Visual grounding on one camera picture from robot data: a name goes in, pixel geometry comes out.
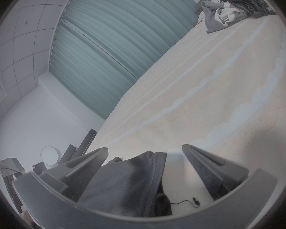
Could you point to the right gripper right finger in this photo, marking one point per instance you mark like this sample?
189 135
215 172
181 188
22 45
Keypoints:
212 173

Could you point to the black chest of drawers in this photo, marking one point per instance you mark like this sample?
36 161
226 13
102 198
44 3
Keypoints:
83 144

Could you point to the bed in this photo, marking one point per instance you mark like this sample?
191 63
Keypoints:
216 92

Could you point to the pile of clothes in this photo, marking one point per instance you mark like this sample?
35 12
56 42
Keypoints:
228 11

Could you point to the blue-green curtain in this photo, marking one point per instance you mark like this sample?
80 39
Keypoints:
85 75
133 20

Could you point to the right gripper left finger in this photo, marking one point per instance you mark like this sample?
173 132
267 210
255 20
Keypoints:
78 173

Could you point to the black T-shirt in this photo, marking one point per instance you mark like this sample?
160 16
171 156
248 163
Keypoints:
124 187

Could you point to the round white mirror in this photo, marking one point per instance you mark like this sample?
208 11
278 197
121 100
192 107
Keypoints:
49 155

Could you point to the grey bedside table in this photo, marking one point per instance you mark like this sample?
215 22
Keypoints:
199 6

